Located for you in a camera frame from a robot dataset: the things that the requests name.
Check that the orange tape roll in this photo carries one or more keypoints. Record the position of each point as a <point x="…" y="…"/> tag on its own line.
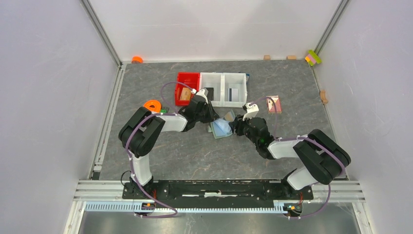
<point x="136" y="59"/>

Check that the white bin compartment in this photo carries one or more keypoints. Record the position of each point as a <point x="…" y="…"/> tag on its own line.
<point x="235" y="80"/>
<point x="214" y="84"/>

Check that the white bin right compartment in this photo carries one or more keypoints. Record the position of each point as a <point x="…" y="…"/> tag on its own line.
<point x="235" y="80"/>

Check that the orange curved toy track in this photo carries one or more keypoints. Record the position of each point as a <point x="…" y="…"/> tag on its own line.
<point x="153" y="105"/>

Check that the red plastic bin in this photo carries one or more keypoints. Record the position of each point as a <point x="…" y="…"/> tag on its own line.
<point x="186" y="82"/>

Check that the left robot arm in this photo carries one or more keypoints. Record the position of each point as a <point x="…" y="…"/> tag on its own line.
<point x="139" y="135"/>

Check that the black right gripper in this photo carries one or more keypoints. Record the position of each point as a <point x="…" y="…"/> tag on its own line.
<point x="237" y="124"/>

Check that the red playing card box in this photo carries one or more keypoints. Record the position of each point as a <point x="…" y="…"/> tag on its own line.
<point x="273" y="104"/>

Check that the striped card in bin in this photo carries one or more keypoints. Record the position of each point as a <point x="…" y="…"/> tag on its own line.
<point x="233" y="94"/>

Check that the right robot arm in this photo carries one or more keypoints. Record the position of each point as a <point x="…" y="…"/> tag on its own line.
<point x="323" y="160"/>

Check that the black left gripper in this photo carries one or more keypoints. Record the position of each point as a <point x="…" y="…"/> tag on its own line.
<point x="212" y="114"/>

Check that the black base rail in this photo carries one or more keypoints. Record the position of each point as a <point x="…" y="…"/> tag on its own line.
<point x="175" y="189"/>

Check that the gold credit card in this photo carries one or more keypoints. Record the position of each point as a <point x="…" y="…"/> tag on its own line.
<point x="230" y="116"/>

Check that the white bin left compartment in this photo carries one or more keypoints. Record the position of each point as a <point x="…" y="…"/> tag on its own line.
<point x="214" y="84"/>

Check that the wooden piece in red bin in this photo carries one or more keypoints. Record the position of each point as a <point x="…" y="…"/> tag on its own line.
<point x="185" y="94"/>

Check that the wooden arch block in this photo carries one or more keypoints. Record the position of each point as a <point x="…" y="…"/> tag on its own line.
<point x="323" y="97"/>

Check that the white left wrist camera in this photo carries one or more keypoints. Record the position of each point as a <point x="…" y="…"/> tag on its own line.
<point x="203" y="94"/>

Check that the black card in bin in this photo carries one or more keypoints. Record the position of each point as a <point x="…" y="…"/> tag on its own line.
<point x="209" y="93"/>

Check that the multicolour toy brick stack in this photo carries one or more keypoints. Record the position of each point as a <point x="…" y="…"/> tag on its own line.
<point x="312" y="58"/>

